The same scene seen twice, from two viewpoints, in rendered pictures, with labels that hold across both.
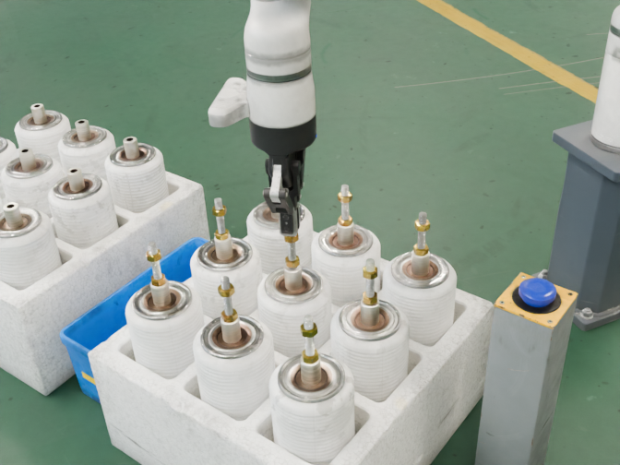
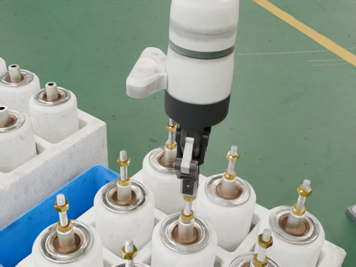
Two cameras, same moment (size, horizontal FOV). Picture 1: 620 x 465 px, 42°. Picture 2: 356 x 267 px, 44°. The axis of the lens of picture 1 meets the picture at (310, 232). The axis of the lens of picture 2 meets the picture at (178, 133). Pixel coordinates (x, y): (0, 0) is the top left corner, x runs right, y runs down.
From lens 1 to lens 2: 0.41 m
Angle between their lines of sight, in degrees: 3
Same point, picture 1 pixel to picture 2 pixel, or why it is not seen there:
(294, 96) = (217, 73)
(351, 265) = (233, 214)
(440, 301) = (312, 256)
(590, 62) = not seen: outside the picture
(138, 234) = (52, 161)
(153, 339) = not seen: outside the picture
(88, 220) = (10, 149)
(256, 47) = (184, 20)
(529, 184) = (335, 132)
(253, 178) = (140, 113)
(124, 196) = (43, 128)
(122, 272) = (36, 191)
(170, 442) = not seen: outside the picture
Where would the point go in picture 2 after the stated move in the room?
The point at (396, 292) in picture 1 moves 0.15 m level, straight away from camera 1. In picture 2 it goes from (274, 245) to (268, 177)
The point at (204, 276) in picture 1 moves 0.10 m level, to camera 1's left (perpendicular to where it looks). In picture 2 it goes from (105, 216) to (38, 215)
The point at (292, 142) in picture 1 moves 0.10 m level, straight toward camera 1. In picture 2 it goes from (208, 118) to (219, 180)
